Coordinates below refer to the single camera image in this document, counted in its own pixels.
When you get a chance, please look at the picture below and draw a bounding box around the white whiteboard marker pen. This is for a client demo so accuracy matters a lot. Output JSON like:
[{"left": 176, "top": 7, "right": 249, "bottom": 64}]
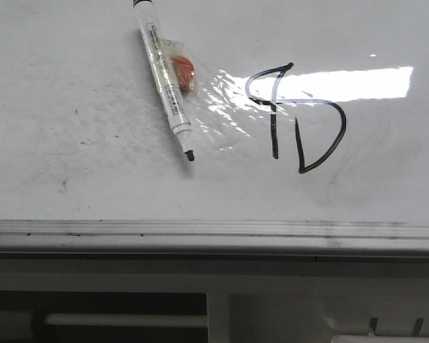
[{"left": 132, "top": 1, "right": 195, "bottom": 161}]

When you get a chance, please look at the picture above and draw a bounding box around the white horizontal bar below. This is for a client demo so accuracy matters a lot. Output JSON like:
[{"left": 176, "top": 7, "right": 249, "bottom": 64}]
[{"left": 44, "top": 313, "right": 208, "bottom": 328}]

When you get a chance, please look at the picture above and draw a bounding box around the white whiteboard with aluminium frame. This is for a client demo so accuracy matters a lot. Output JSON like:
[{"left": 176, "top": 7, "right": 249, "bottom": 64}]
[{"left": 0, "top": 1, "right": 429, "bottom": 257}]

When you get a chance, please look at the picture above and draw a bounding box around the white frame panel below board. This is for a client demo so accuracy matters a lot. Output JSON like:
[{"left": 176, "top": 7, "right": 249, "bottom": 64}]
[{"left": 0, "top": 255, "right": 429, "bottom": 342}]

